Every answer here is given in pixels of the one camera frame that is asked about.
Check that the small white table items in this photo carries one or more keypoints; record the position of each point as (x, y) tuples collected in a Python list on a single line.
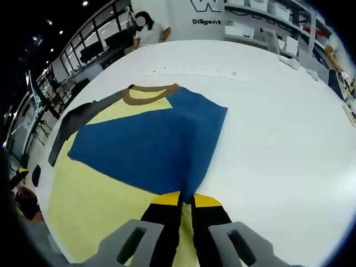
[(289, 62)]

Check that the yellow garment with coloured sleeves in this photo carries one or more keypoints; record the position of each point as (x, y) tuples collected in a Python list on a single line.
[(133, 139)]

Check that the white chair backrest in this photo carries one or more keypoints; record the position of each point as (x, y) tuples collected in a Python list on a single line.
[(272, 41)]

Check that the person's left hand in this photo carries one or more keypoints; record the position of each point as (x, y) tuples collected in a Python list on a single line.
[(27, 203)]

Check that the grey metal shelf rack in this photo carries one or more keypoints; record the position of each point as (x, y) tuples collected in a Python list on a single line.
[(313, 33)]

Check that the black computer monitor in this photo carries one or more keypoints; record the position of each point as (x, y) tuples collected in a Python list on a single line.
[(91, 51)]

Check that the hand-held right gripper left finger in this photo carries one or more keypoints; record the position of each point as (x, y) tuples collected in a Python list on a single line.
[(164, 222)]

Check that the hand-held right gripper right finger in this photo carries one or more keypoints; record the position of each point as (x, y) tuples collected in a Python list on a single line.
[(208, 222)]

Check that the white storage bin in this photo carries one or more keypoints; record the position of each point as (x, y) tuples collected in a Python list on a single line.
[(278, 11)]

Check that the white flat storage box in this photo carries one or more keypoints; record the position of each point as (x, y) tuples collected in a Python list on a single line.
[(239, 31)]

